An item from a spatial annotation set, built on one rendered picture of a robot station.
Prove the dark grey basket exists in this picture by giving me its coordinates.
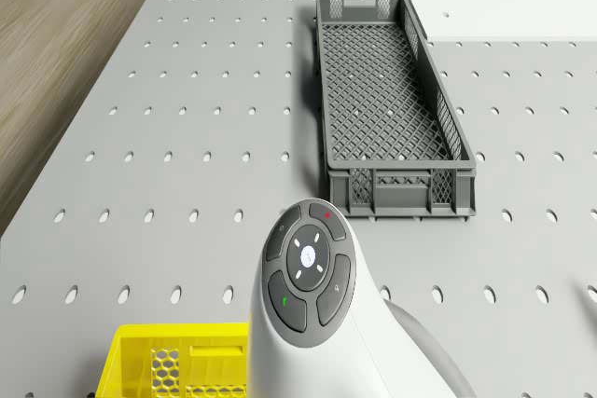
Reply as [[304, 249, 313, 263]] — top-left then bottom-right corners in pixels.
[[315, 0, 479, 223]]

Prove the yellow basket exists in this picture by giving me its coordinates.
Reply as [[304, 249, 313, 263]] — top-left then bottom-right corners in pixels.
[[94, 322, 251, 398]]

